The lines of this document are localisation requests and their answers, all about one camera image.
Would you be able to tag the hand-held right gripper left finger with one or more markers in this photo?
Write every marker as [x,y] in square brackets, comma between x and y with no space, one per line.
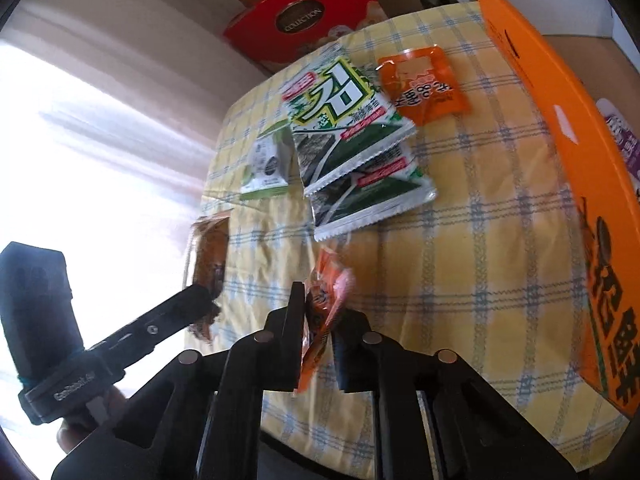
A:
[287,340]

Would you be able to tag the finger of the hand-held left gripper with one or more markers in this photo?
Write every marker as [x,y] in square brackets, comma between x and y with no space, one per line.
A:
[165,320]

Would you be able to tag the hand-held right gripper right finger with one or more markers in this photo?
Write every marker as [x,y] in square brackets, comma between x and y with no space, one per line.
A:
[352,355]

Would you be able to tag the orange snack packet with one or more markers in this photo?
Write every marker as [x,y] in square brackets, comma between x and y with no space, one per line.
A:
[425,95]
[325,285]

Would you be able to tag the golden brown snack packet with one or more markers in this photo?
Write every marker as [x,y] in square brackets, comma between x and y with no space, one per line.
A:
[210,250]

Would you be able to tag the orange cardboard box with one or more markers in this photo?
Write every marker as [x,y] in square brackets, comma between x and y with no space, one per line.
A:
[550,85]

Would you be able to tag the purple spout pouch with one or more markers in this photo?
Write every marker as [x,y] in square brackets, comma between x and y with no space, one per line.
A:
[625,140]

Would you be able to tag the person's left hand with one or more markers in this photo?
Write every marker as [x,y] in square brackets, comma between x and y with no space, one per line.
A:
[75,437]

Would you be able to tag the green seaweed snack packet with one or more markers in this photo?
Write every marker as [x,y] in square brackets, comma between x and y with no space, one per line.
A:
[380,195]
[330,100]

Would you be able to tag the white green snack packet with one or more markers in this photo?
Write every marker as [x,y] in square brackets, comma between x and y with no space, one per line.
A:
[265,160]

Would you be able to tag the yellow checked tablecloth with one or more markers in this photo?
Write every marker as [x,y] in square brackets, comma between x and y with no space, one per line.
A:
[475,210]

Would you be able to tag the white sheer curtain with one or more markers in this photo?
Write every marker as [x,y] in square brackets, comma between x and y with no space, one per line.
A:
[100,85]

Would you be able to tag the bright red gift bag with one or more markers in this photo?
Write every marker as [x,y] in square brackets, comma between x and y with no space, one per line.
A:
[300,15]

